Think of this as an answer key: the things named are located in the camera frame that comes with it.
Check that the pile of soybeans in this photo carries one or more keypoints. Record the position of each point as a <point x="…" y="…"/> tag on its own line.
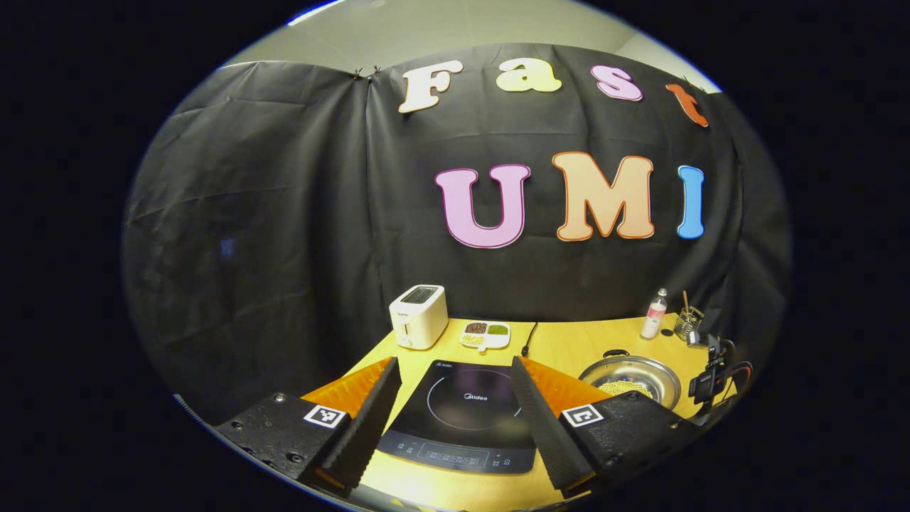
<point x="625" y="388"/>

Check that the stainless steel pot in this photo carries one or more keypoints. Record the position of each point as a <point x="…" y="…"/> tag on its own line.
<point x="640" y="368"/>

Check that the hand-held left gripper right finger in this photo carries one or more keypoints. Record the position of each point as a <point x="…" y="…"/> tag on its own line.
<point x="547" y="434"/>

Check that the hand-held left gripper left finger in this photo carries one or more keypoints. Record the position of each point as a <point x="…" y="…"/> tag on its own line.
<point x="362" y="434"/>

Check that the black induction cooktop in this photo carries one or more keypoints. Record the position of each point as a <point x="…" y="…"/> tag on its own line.
<point x="462" y="405"/>

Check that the white divided dish of beans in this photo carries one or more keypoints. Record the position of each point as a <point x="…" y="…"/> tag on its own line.
<point x="485" y="338"/>

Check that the clear bottle with pink label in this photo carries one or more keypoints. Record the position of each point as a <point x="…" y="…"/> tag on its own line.
<point x="654" y="316"/>

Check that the white toaster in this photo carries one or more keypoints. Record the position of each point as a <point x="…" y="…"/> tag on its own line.
<point x="419" y="320"/>

